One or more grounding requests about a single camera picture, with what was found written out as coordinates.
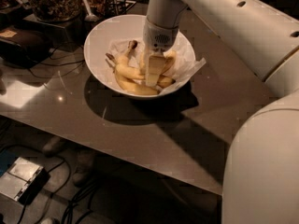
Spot left grey shoe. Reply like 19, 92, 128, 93
42, 136, 65, 157

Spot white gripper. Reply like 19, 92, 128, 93
143, 19, 178, 87

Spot blue object on floor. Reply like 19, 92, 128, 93
0, 150, 18, 177

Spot front left yellow banana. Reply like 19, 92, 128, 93
114, 40, 159, 95

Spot black cable on table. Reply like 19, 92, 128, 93
27, 40, 87, 80

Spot right grey shoe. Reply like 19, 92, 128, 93
72, 149, 96, 187

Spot glass jar of nuts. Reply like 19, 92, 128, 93
28, 0, 80, 22

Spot black wire basket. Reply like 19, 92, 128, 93
104, 0, 136, 19

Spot rear right yellow banana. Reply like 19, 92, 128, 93
138, 51, 177, 89

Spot curved yellow banana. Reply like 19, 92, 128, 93
107, 53, 145, 80

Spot grey shoe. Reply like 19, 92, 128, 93
42, 136, 65, 157
72, 149, 96, 187

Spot black appliance with label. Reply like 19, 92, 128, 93
0, 26, 52, 68

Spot metal scoop in cup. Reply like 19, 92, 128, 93
82, 0, 100, 31

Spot silver box on floor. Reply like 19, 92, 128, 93
0, 157, 50, 204

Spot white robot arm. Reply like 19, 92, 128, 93
144, 0, 299, 224

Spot black floor cables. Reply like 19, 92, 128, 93
0, 144, 138, 224

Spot white paper liner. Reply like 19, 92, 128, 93
106, 34, 206, 98

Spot white ceramic bowl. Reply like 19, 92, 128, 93
84, 15, 195, 100

